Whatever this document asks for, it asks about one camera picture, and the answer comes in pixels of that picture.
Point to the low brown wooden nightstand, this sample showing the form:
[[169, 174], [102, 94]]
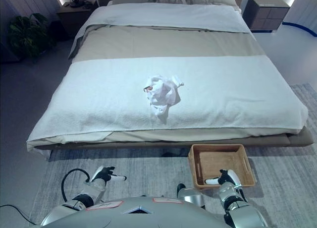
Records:
[[74, 17]]

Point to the white folded bed sheet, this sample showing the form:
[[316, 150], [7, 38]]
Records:
[[171, 15]]

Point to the grey striped floor rug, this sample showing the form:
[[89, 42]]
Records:
[[148, 168]]

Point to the silver robot torso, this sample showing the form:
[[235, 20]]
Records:
[[148, 215]]

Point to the wooden woven laundry basket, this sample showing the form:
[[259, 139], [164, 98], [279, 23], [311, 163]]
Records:
[[241, 163]]

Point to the taupe upholstered bed frame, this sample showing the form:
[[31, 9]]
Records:
[[272, 140]]

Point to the dark cube nightstand with drawers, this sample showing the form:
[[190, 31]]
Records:
[[266, 13]]

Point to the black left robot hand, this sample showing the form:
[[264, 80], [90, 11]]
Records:
[[105, 173]]

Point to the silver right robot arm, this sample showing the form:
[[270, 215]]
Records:
[[235, 208]]

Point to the silver right robot leg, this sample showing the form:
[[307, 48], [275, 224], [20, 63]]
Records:
[[192, 197]]

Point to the white garment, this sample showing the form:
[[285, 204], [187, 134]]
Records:
[[162, 94]]

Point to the large bed with blankets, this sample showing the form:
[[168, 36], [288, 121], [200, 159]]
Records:
[[223, 94]]

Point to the green leafy potted plant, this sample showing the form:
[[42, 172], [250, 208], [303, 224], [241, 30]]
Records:
[[29, 34]]

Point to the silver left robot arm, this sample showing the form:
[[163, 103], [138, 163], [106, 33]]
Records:
[[81, 199]]

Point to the beige duvet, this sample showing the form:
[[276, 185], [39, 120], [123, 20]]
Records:
[[168, 42]]

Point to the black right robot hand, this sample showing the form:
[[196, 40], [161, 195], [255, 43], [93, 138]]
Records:
[[225, 178]]

